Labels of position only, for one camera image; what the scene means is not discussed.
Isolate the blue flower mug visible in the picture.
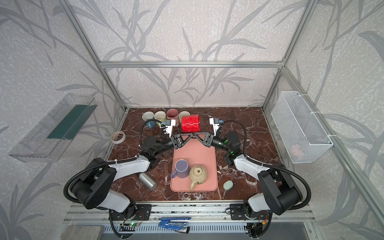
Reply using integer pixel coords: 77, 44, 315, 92
142, 112, 156, 129

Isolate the silver spray bottle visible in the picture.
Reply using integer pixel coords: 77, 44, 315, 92
139, 173, 158, 191

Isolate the pink plastic tray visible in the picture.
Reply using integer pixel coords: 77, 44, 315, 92
170, 133, 219, 193

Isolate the purple mug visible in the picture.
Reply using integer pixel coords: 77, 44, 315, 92
171, 159, 190, 179

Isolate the white mug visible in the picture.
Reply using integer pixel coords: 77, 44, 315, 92
179, 111, 191, 123

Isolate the white wire basket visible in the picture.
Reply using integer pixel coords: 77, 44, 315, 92
272, 91, 334, 164

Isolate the pink mug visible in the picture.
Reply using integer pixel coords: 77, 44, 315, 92
166, 109, 180, 127

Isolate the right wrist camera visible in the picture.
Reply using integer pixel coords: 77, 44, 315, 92
209, 118, 224, 137

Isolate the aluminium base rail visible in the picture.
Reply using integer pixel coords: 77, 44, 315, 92
62, 200, 316, 224

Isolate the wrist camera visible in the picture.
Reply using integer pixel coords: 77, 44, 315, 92
161, 119, 176, 137
209, 118, 224, 137

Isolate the pale green soap bar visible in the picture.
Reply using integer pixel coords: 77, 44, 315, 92
223, 180, 234, 191

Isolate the beige ceramic teapot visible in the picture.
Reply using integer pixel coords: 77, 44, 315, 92
189, 165, 208, 191

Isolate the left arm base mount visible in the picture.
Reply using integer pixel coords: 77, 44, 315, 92
110, 204, 152, 221

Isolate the red mug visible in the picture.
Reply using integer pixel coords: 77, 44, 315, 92
181, 115, 201, 133

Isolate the light green mug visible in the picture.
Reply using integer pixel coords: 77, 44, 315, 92
154, 111, 167, 127

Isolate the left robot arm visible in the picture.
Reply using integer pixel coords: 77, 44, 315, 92
63, 120, 193, 213

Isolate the white tape roll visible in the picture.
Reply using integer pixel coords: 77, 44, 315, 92
110, 131, 126, 145

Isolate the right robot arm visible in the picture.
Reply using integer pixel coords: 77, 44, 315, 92
193, 121, 312, 218

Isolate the clear plastic wall shelf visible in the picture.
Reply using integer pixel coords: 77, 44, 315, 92
9, 94, 98, 163

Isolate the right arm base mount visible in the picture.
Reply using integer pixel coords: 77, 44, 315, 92
230, 204, 256, 221

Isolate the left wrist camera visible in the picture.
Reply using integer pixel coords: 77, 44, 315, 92
161, 119, 176, 137

